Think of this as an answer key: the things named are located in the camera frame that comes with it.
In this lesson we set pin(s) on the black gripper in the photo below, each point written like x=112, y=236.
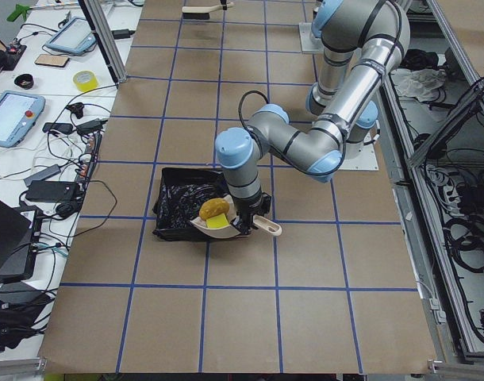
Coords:
x=247, y=207

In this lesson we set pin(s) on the beige plastic dustpan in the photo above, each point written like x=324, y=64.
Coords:
x=259, y=222

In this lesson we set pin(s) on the yellow sponge piece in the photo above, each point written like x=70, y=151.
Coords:
x=217, y=222

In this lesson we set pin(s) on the beige hand brush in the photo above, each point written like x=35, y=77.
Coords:
x=202, y=13

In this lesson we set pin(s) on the yellow bread roll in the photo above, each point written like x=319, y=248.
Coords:
x=213, y=207

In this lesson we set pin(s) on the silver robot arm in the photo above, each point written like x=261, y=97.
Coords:
x=363, y=42

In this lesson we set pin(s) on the black lined trash bin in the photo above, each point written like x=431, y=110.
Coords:
x=182, y=191

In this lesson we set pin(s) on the far teach pendant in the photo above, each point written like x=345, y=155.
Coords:
x=74, y=38

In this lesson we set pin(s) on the teach pendant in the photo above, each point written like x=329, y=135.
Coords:
x=18, y=114
x=74, y=38

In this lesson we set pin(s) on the yellow tape roll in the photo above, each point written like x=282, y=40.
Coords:
x=85, y=81

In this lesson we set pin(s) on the black webcam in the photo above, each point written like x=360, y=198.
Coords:
x=76, y=109

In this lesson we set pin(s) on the brown phone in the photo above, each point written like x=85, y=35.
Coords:
x=51, y=60

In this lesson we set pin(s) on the black power adapter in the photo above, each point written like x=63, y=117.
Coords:
x=51, y=191

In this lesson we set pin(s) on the small black bowl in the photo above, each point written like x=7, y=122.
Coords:
x=24, y=81

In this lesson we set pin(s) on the white crumpled cloth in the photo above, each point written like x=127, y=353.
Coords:
x=423, y=85

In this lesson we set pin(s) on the black laptop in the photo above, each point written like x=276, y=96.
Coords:
x=19, y=236

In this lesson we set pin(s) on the near teach pendant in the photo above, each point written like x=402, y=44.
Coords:
x=18, y=114

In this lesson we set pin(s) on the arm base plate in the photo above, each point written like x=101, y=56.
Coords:
x=360, y=156
x=309, y=43

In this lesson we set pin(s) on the aluminium frame post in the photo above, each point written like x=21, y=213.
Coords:
x=99, y=26

